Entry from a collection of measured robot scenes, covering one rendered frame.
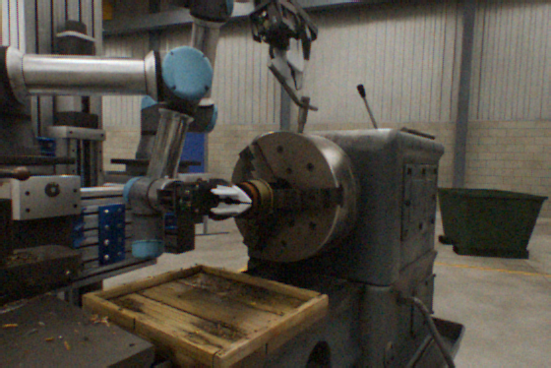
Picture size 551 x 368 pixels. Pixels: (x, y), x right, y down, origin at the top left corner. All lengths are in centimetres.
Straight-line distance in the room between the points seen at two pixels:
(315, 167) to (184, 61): 38
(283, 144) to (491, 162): 1034
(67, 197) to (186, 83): 38
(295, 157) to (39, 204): 57
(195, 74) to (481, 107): 1051
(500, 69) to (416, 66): 199
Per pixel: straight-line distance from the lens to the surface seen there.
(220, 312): 72
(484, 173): 1106
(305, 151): 83
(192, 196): 75
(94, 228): 120
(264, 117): 1190
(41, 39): 137
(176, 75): 89
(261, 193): 76
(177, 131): 104
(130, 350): 43
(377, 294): 97
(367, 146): 94
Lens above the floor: 116
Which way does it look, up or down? 4 degrees down
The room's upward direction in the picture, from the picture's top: 2 degrees clockwise
